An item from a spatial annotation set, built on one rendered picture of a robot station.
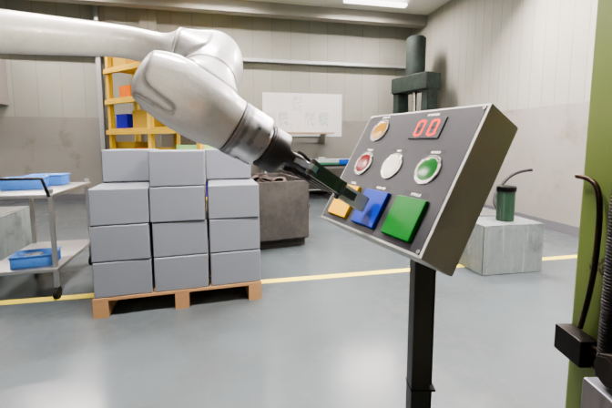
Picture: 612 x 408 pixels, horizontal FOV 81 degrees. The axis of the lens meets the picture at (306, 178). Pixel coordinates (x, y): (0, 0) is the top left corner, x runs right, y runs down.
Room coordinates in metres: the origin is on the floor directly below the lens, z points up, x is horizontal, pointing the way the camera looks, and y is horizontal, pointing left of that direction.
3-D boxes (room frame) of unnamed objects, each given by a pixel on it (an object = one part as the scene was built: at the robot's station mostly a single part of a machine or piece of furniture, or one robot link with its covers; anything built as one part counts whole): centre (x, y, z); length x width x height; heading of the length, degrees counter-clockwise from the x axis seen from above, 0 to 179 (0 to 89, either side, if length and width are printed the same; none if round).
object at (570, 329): (0.57, -0.45, 0.80); 0.06 x 0.03 x 0.04; 179
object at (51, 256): (2.76, 2.11, 0.45); 0.96 x 0.56 x 0.90; 9
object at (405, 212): (0.60, -0.17, 1.01); 0.07 x 0.05 x 0.07; 24
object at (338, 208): (0.79, -0.09, 1.01); 0.07 x 0.05 x 0.07; 24
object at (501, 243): (3.46, -1.78, 0.44); 0.92 x 0.76 x 0.89; 11
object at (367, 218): (0.69, -0.13, 1.01); 0.07 x 0.05 x 0.07; 24
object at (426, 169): (0.62, -0.21, 1.09); 0.05 x 0.03 x 0.04; 179
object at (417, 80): (7.09, -2.11, 1.56); 1.05 x 0.82 x 3.13; 10
